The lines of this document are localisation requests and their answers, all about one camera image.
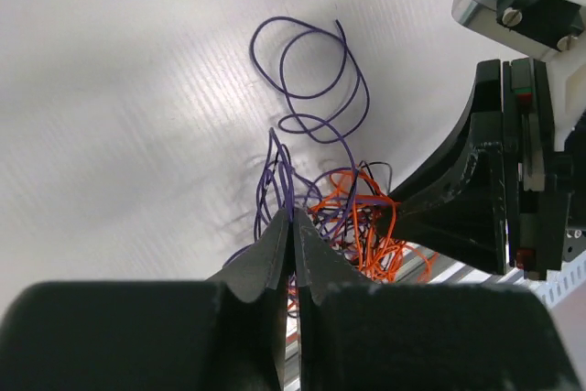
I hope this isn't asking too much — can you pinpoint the aluminium mounting rail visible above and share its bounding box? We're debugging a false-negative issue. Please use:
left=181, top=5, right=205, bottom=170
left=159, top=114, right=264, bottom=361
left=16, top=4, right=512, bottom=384
left=395, top=245, right=491, bottom=284

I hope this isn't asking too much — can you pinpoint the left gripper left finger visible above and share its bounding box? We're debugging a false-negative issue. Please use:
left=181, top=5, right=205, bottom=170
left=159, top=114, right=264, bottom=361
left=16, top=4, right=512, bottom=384
left=203, top=210, right=291, bottom=390

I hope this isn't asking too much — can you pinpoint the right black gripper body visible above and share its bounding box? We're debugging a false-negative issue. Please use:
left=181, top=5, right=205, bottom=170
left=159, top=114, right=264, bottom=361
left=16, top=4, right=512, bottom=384
left=502, top=58, right=573, bottom=280

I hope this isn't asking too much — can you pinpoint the white slotted cable duct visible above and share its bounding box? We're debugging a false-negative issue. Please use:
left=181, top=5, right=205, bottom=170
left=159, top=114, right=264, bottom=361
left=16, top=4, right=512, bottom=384
left=525, top=253, right=585, bottom=309

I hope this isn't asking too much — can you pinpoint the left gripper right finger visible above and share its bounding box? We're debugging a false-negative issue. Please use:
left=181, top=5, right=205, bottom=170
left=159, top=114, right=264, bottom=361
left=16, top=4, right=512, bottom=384
left=292, top=209, right=385, bottom=390

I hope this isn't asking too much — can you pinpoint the black thin wire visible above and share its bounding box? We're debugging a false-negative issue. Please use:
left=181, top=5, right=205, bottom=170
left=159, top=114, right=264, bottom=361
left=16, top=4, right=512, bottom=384
left=260, top=152, right=404, bottom=273

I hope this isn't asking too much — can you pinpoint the orange wire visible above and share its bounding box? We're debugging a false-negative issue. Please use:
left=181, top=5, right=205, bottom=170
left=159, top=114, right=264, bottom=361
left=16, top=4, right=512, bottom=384
left=286, top=169, right=440, bottom=319

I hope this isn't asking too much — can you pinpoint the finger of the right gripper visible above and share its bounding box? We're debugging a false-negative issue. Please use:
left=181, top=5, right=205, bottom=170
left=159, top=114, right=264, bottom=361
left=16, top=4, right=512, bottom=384
left=375, top=60, right=506, bottom=275

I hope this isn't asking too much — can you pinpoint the purple thin wire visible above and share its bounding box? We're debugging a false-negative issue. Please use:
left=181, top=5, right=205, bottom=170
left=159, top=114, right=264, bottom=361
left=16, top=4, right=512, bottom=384
left=223, top=17, right=399, bottom=268

